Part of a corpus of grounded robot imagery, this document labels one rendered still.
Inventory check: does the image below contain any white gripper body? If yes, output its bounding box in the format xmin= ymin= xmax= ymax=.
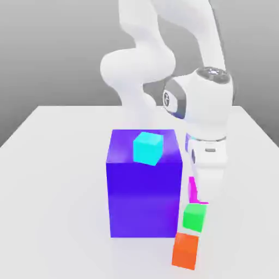
xmin=193 ymin=163 xmax=226 ymax=203

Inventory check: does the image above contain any small magenta cube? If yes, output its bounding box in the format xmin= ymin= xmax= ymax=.
xmin=188 ymin=175 xmax=209 ymax=205

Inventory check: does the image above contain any small green cube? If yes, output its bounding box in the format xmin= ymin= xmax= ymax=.
xmin=182 ymin=203 xmax=207 ymax=233

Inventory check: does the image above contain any small cyan cube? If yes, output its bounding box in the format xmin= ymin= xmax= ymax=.
xmin=132 ymin=131 xmax=165 ymax=167

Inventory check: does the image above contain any small orange cube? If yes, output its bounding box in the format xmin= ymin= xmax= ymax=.
xmin=171 ymin=232 xmax=200 ymax=271

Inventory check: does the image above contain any large purple box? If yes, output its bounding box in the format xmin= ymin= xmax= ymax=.
xmin=105 ymin=129 xmax=183 ymax=239

